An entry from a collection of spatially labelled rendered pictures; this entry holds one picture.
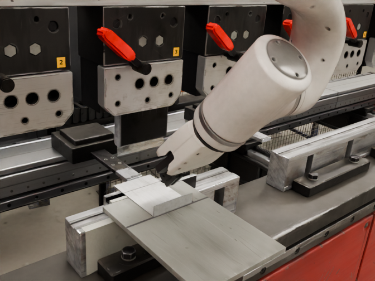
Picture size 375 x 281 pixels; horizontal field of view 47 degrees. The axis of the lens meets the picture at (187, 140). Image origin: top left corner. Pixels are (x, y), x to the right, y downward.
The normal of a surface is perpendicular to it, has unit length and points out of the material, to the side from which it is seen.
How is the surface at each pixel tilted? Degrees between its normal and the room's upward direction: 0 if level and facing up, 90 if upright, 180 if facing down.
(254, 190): 0
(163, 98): 90
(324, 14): 139
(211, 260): 0
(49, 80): 90
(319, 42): 119
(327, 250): 90
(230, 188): 90
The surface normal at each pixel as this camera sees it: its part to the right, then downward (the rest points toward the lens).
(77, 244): -0.77, 0.20
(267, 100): -0.15, 0.78
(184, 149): -0.58, 0.31
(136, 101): 0.64, 0.34
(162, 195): 0.07, -0.92
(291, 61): 0.46, -0.49
